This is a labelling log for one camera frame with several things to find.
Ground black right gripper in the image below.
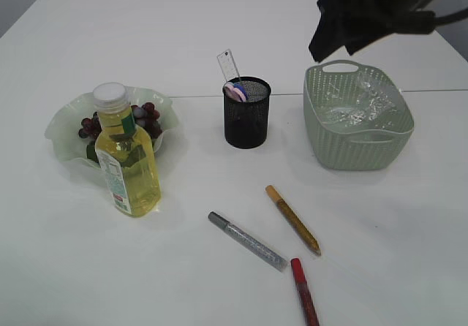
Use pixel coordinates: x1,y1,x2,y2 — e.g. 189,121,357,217
309,0,436,62

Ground clear plastic sheet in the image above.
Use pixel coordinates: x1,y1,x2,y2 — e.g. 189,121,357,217
316,72,406,133

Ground blue scissors with cover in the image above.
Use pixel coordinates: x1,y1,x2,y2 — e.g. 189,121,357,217
233,83,249,102

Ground clear plastic ruler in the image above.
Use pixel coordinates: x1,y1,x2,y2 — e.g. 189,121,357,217
216,49,241,82

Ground pink scissors with cover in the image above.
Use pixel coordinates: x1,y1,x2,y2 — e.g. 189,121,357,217
223,82,246,102

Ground gold glitter pen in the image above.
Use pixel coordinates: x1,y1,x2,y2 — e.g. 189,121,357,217
265,185,322,257

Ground silver glitter pen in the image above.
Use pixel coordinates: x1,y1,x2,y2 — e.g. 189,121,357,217
208,211,288,272

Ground yellow tea drink bottle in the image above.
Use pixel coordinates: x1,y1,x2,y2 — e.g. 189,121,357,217
93,83,161,218

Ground purple grape bunch with leaves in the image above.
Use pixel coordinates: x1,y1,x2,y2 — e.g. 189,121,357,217
78,102,162,144

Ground red glitter pen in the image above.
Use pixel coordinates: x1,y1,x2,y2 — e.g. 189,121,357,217
290,258,320,326

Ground green plastic woven basket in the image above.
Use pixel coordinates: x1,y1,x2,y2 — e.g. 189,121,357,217
303,60,415,171

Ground black mesh pen cup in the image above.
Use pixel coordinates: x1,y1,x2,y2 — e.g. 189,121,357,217
223,76,271,149

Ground pale green wavy plate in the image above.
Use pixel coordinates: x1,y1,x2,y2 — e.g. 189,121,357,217
45,86,179,170

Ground black cable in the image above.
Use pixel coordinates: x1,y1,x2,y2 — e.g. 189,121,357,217
433,0,468,27

